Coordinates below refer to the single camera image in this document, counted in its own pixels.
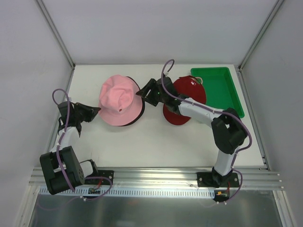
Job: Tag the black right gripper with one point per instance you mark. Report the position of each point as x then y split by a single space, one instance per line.
154 92

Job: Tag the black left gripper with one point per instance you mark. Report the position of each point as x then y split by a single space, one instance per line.
79 113

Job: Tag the light pink baseball cap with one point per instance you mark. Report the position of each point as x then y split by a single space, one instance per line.
120 106

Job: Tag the red baseball cap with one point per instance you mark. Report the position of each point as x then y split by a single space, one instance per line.
190 87

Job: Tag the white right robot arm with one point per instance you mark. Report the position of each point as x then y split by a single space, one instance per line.
228 130

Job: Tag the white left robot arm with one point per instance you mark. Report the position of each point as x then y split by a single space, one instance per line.
61 168

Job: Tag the green plastic tray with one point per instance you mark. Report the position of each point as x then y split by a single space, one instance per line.
220 90

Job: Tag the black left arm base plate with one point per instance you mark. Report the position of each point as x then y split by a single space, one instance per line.
98 178

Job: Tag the white slotted cable duct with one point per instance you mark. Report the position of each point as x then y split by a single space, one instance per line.
141 192

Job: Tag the left aluminium frame post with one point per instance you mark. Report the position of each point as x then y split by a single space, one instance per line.
48 18

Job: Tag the aluminium frame post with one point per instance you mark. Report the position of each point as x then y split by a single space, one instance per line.
269 19
48 18

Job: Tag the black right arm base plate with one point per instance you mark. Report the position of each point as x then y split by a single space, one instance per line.
215 180

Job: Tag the aluminium mounting rail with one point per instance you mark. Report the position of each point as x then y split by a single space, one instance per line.
185 178

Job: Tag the right aluminium frame post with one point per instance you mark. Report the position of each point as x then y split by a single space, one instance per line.
269 19

